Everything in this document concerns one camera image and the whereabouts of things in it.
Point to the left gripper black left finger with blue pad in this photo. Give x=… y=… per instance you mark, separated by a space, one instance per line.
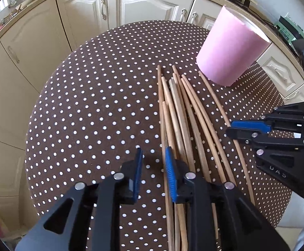
x=88 y=208

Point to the pink cylindrical utensil holder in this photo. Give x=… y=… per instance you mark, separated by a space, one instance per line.
x=232 y=45

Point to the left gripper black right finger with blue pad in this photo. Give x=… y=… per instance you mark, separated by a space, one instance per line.
x=241 y=224

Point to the cream kitchen cabinets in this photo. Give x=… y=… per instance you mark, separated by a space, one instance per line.
x=43 y=33

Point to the brown polka dot tablecloth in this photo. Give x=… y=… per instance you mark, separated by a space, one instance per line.
x=101 y=103

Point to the green kitchen appliance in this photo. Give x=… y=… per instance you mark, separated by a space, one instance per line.
x=289 y=30

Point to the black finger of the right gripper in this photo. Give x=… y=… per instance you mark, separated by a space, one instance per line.
x=257 y=138

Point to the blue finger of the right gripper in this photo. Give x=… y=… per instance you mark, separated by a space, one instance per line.
x=273 y=121

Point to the wooden chopstick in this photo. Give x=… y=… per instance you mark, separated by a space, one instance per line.
x=179 y=149
x=172 y=143
x=183 y=125
x=236 y=143
x=168 y=203
x=194 y=126
x=212 y=138

